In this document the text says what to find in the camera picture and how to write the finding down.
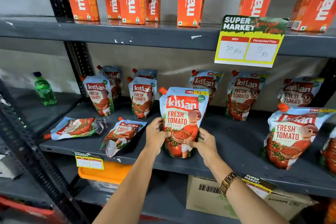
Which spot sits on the person's right hand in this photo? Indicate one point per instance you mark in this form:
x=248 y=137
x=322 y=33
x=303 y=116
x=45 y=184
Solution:
x=207 y=147

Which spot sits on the person's left hand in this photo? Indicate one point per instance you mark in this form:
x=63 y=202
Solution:
x=154 y=135

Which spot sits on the person's right thumb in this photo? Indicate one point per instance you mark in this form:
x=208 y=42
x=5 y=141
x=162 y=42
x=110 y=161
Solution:
x=191 y=142

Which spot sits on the person's left fingers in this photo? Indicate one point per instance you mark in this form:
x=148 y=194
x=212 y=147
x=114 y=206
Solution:
x=162 y=128

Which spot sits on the blue tomato ketchup pouch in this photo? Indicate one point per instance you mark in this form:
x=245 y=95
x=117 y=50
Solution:
x=181 y=116

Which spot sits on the person's left forearm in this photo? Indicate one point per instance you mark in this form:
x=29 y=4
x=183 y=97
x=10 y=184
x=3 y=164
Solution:
x=131 y=189

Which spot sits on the person's right forearm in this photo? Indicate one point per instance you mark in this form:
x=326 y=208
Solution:
x=252 y=205

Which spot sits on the gold wristwatch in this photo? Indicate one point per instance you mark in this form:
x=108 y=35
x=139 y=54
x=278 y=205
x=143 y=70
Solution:
x=227 y=183

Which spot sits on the brown cardboard box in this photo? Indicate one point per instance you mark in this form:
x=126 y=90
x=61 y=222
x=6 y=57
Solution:
x=204 y=200

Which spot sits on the row of ketchup pouches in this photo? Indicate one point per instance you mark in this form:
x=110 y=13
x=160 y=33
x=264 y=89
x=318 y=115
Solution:
x=242 y=95

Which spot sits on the orange plastic lid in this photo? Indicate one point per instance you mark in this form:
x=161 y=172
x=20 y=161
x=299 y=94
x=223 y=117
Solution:
x=107 y=172

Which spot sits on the small yellow price tag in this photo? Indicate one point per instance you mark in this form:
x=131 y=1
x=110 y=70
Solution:
x=89 y=162

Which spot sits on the green-topped price tag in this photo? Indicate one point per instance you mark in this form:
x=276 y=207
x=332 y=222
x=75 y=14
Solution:
x=259 y=185

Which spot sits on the clear plastic container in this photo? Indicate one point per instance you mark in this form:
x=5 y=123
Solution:
x=102 y=185

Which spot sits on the grey metal shelving rack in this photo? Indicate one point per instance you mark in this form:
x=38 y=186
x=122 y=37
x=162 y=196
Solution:
x=157 y=34

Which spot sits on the large yellow price sign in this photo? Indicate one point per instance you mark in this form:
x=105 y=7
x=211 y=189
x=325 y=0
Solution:
x=249 y=42

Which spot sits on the green plastic bottle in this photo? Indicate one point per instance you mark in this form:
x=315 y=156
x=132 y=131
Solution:
x=45 y=91

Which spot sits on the dark perforated metal rack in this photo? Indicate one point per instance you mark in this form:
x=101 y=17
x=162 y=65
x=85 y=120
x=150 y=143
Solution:
x=26 y=147

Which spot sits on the orange packet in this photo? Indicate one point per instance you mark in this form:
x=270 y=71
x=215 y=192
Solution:
x=331 y=212

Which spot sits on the red plastic crate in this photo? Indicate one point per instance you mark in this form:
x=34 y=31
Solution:
x=23 y=206

